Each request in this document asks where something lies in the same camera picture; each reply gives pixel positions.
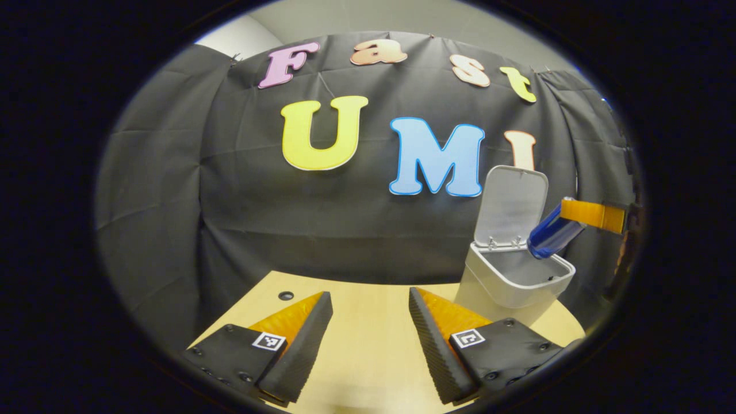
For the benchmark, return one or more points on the blue pop can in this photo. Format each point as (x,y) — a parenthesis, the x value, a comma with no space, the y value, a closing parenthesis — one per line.
(552,236)

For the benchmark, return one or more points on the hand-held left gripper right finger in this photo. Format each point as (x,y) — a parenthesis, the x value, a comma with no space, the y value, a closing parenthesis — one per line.
(434,351)

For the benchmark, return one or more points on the wooden desktop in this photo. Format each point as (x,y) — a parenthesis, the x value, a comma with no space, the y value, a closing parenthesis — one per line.
(368,345)

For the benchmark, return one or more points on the white desktop garbage bin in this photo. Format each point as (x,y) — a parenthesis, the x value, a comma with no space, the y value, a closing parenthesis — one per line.
(500,287)

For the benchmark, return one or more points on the black backdrop cloth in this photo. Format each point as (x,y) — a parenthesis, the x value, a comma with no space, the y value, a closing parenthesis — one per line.
(287,224)

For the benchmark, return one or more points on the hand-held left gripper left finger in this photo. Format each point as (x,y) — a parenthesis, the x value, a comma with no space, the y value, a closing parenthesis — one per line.
(302,351)

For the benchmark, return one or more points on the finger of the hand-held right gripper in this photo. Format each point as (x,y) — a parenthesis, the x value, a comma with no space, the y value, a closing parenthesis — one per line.
(598,215)

